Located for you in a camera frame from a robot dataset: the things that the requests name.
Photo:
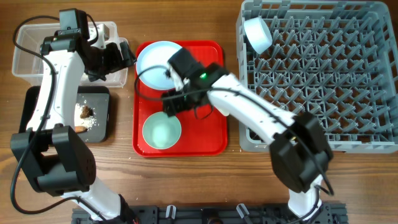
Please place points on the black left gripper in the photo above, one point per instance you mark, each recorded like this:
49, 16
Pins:
115, 64

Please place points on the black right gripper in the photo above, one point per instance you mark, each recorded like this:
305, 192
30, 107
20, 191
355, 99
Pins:
173, 105

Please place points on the mint green bowl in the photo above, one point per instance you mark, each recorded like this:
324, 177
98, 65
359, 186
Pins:
161, 131

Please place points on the light blue plate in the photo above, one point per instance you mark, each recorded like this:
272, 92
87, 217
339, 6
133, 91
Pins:
156, 55

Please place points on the brown food scrap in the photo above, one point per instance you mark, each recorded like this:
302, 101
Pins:
86, 112

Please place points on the pile of white rice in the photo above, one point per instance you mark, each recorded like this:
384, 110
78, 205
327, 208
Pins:
90, 122

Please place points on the light blue bowl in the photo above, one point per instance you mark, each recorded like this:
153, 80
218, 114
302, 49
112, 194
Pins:
258, 34

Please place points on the white plastic spoon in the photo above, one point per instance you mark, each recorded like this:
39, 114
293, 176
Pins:
222, 110

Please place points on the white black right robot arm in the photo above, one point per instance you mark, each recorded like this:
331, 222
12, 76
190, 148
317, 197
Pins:
300, 153

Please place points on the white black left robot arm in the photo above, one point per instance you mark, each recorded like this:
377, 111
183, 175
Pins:
54, 159

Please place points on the black food waste tray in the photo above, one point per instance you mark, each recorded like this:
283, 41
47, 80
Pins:
98, 97

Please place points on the clear plastic waste bin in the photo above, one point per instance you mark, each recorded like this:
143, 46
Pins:
30, 68

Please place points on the grey dishwasher rack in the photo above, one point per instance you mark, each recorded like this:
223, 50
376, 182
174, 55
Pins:
335, 59

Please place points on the red serving tray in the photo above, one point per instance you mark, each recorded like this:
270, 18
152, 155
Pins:
206, 136

